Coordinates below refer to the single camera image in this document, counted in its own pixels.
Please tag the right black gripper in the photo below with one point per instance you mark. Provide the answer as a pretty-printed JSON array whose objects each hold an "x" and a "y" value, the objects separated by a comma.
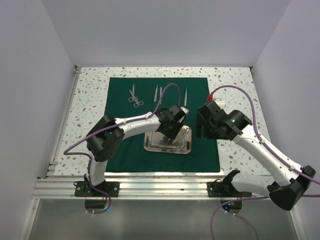
[{"x": 201, "y": 122}]

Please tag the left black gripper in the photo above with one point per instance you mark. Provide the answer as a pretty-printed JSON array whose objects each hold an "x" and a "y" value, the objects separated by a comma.
[{"x": 172, "y": 134}]

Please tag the pointed steel tweezers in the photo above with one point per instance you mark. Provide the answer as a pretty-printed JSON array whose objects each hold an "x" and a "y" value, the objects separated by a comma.
[{"x": 185, "y": 97}]

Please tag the steel instrument tray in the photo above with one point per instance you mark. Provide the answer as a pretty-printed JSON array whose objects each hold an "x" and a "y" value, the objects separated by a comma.
[{"x": 156, "y": 139}]

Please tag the steel scalpel handle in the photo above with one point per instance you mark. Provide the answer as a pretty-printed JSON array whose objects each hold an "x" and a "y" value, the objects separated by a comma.
[{"x": 156, "y": 93}]

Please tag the dark green surgical cloth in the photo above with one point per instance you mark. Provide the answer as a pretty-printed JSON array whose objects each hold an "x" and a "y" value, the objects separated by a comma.
[{"x": 131, "y": 156}]

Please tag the steel surgical scissors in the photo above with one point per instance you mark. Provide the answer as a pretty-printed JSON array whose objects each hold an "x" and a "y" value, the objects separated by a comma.
[{"x": 137, "y": 102}]

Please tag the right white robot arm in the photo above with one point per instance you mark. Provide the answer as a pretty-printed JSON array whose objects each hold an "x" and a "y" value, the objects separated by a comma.
[{"x": 288, "y": 180}]

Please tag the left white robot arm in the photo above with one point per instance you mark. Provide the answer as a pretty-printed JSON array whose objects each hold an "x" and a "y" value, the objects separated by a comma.
[{"x": 107, "y": 135}]

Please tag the steel forceps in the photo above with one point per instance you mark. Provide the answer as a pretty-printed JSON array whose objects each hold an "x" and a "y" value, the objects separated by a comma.
[{"x": 182, "y": 133}]

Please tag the steel needle holder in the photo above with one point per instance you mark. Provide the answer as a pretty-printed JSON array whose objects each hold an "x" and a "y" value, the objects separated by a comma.
[{"x": 166, "y": 149}]

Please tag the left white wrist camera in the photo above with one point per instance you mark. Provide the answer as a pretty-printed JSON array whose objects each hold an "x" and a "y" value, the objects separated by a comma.
[{"x": 185, "y": 110}]

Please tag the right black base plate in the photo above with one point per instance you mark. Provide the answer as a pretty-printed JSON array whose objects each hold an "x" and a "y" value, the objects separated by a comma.
[{"x": 218, "y": 189}]

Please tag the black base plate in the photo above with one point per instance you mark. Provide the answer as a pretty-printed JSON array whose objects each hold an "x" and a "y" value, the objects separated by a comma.
[
  {"x": 218, "y": 189},
  {"x": 83, "y": 189}
]

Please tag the aluminium mounting rail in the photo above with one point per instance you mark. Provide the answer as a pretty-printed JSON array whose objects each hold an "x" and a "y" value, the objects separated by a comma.
[{"x": 176, "y": 187}]

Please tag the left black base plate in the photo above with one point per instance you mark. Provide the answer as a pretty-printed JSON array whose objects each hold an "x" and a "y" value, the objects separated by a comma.
[{"x": 83, "y": 189}]

